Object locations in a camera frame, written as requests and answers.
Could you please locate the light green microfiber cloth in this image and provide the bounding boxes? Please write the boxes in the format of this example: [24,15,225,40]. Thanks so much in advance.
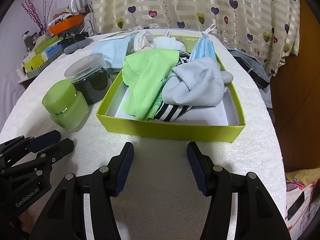
[122,49,179,120]

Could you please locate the black white striped cloth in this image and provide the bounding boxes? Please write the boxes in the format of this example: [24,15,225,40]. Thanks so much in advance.
[154,102,192,122]

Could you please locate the grey toe sock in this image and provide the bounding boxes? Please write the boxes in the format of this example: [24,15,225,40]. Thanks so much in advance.
[162,57,233,107]

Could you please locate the white towel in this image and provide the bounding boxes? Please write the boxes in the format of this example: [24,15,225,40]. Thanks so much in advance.
[133,30,156,52]

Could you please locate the pale mint toe sock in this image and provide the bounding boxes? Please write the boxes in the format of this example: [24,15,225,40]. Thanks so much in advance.
[151,30,186,51]

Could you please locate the blue surgical face mask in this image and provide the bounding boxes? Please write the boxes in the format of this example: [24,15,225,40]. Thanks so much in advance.
[189,23,216,62]

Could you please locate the green embroidered hand towel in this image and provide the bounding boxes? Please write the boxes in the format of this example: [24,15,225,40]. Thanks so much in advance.
[182,37,199,53]

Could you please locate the floral patterned bag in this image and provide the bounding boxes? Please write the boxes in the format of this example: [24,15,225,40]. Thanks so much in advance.
[285,168,319,239]

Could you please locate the green cream jar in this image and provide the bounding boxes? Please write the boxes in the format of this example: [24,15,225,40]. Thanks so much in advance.
[42,79,89,132]

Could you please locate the white side shelf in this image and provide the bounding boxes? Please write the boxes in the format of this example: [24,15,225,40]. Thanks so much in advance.
[16,67,35,89]

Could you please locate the striped grey storage tray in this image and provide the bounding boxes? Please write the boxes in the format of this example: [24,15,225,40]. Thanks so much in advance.
[24,50,63,78]

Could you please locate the lime green file box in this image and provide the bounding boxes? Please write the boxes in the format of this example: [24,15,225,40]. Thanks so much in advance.
[24,54,45,72]

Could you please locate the green flat box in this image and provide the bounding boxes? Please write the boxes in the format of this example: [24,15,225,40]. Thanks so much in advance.
[31,35,61,55]

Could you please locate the black grey VR headset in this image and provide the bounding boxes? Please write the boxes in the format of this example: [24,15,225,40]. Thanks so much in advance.
[57,32,91,55]

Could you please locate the wet wipes pack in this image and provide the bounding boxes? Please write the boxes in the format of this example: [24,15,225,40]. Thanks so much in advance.
[91,31,138,72]

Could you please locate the wooden wardrobe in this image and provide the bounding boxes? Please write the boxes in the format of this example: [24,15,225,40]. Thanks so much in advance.
[271,0,319,172]

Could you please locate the orange plastic basket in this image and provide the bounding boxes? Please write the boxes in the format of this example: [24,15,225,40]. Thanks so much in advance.
[48,14,84,35]

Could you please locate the pink dried flower branches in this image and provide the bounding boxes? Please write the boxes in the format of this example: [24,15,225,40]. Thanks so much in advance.
[21,0,54,31]

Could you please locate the grey clothes pile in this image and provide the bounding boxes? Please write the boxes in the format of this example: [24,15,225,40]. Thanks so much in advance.
[227,48,273,108]

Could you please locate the heart pattern curtain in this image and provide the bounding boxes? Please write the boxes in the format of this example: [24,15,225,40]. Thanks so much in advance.
[92,0,300,76]

